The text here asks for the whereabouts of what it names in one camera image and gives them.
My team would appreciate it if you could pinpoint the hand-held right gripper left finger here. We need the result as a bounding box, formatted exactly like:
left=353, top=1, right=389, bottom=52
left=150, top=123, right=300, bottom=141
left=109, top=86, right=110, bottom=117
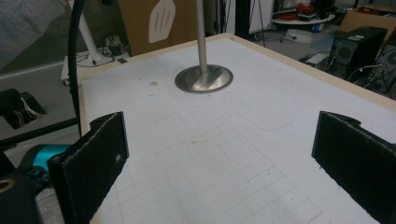
left=32, top=111, right=131, bottom=224

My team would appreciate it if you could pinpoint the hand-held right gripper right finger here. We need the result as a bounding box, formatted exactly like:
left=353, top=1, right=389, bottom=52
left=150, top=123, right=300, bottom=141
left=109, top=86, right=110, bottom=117
left=311, top=110, right=396, bottom=224

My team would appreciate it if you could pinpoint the wooden slotted spatula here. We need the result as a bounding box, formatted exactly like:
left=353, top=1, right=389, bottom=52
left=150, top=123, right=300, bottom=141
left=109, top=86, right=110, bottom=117
left=148, top=0, right=177, bottom=44

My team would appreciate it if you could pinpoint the metal utensil stand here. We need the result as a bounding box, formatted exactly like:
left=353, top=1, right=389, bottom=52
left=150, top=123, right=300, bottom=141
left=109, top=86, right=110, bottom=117
left=174, top=0, right=234, bottom=94

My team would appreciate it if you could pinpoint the black computer tower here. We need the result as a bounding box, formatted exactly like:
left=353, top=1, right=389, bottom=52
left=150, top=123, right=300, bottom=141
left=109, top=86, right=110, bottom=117
left=328, top=25, right=389, bottom=78

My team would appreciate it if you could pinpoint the white grid mat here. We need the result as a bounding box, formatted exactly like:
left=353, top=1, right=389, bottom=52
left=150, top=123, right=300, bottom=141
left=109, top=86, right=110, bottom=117
left=78, top=36, right=396, bottom=224

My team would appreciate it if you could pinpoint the white stand base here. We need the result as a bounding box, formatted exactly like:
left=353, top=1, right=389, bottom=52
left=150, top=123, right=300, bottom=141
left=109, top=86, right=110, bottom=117
left=61, top=12, right=106, bottom=87

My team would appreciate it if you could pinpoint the white paper sheet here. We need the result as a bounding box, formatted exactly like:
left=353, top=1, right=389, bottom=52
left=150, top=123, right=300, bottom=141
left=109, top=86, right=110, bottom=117
left=284, top=28, right=314, bottom=45

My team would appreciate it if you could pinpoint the cardboard box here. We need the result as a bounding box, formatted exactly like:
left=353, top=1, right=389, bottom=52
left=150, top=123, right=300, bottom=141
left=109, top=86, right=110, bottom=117
left=339, top=6, right=396, bottom=42

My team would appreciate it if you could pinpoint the brown cardboard panel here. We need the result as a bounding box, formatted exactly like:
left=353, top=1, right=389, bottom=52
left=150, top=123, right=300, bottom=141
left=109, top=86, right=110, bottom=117
left=117, top=0, right=200, bottom=57

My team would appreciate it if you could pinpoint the white round table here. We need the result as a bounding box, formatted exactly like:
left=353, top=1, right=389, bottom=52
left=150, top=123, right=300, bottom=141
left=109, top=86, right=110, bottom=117
left=273, top=13, right=336, bottom=26

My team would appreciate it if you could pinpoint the white board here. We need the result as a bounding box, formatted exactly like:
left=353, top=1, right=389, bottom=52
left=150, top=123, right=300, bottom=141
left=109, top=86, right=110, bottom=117
left=248, top=0, right=275, bottom=35

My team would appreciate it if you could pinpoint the black frame bar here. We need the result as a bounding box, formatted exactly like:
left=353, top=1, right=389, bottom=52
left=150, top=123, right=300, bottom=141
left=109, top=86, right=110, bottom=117
left=0, top=117, right=79, bottom=151

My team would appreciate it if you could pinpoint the white cable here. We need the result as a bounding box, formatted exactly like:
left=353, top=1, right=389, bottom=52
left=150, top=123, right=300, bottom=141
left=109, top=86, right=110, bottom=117
left=346, top=63, right=385, bottom=84

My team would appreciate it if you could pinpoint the black curved cable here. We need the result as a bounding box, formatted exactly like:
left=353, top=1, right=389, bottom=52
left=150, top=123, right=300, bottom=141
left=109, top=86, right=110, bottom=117
left=67, top=0, right=87, bottom=138

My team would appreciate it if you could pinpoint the cable tangle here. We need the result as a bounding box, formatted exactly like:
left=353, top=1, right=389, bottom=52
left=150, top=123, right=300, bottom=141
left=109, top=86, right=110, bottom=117
left=76, top=35, right=132, bottom=68

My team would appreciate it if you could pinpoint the red cable bundle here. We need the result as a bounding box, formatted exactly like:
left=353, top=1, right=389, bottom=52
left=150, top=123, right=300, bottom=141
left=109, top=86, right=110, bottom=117
left=294, top=2, right=316, bottom=15

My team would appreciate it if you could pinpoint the black frame post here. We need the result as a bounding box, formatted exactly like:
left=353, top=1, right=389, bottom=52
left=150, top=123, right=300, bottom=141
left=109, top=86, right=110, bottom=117
left=234, top=0, right=252, bottom=39

